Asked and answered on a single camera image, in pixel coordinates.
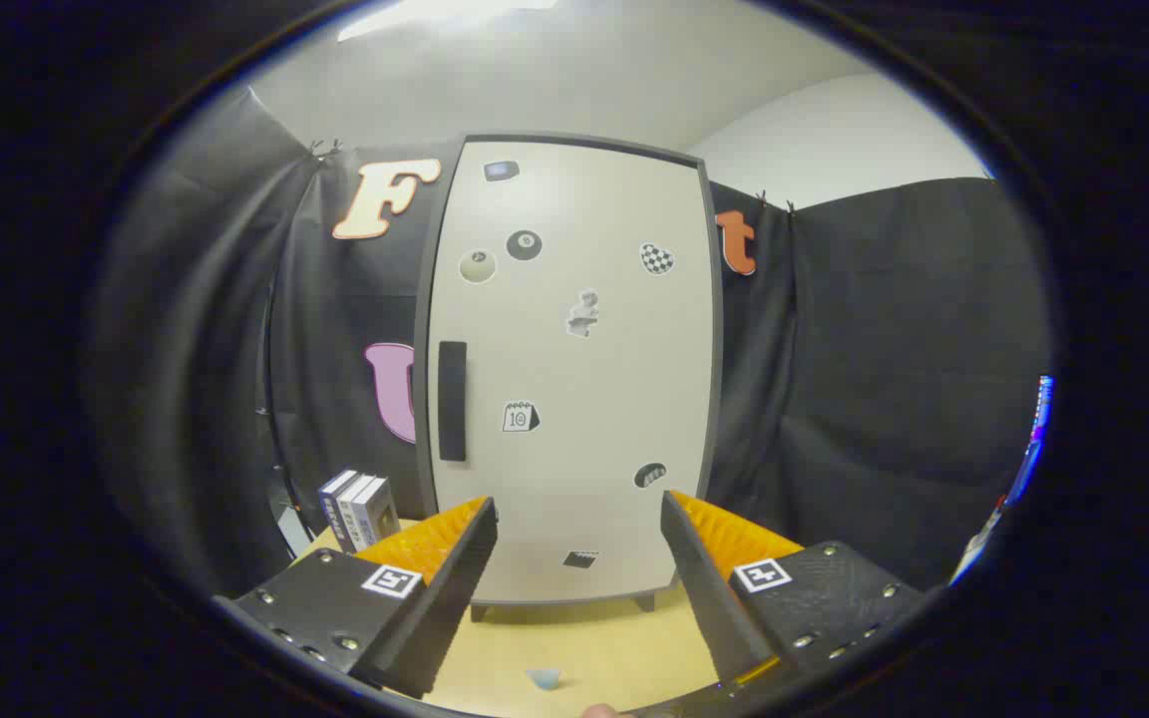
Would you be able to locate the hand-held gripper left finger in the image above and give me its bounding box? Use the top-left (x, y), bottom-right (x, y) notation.
top-left (211, 494), bottom-right (500, 701)

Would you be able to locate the grey cabinet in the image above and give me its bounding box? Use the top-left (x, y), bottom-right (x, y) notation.
top-left (412, 132), bottom-right (726, 625)

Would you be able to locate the black backdrop cloth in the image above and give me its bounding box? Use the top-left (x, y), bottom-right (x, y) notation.
top-left (86, 85), bottom-right (1052, 599)

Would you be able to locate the computer monitor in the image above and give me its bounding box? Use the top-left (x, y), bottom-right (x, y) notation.
top-left (1018, 374), bottom-right (1056, 510)

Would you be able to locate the black door handle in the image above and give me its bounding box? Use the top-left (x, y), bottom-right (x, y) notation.
top-left (438, 341), bottom-right (468, 463)

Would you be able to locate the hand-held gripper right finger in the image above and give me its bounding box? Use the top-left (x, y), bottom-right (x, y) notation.
top-left (659, 489), bottom-right (938, 694)

